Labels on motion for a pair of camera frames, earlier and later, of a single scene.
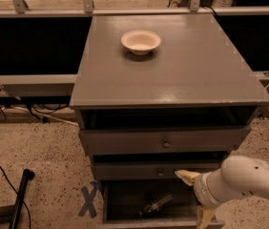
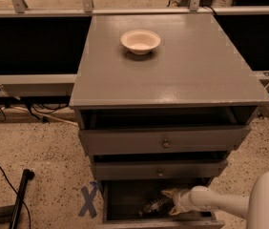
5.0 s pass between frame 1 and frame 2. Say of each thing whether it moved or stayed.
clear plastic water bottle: stayed
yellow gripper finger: moved
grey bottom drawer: stayed
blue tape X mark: stayed
